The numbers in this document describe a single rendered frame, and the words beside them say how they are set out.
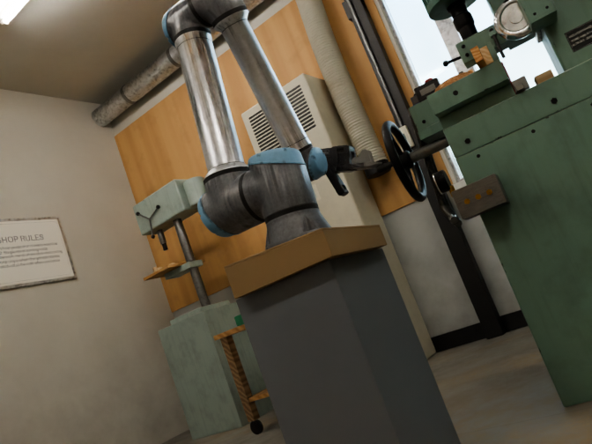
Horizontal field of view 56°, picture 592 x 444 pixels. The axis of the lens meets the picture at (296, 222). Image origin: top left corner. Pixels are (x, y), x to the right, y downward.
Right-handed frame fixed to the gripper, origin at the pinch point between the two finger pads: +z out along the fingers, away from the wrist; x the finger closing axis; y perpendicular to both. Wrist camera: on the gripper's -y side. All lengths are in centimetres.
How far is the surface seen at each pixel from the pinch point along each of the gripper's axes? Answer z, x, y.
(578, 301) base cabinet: 54, -11, -41
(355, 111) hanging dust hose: -55, 141, 49
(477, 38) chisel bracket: 31.2, 8.0, 36.8
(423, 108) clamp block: 13.2, 9.3, 17.9
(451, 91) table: 26.2, -13.7, 16.8
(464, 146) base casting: 28.4, -10.7, 1.7
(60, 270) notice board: -254, 99, -38
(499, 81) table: 38.8, -13.7, 17.5
